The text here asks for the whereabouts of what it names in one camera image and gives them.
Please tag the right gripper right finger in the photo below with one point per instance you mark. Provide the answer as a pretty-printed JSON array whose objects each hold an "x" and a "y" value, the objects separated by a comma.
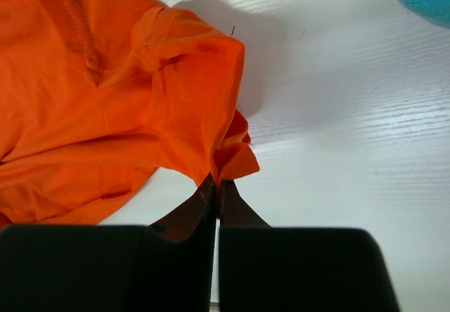
[{"x": 266, "y": 268}]

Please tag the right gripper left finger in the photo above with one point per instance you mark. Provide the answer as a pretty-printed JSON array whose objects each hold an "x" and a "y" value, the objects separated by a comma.
[{"x": 165, "y": 266}]

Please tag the orange t shirt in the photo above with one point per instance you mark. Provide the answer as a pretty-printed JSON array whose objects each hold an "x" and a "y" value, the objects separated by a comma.
[{"x": 98, "y": 94}]

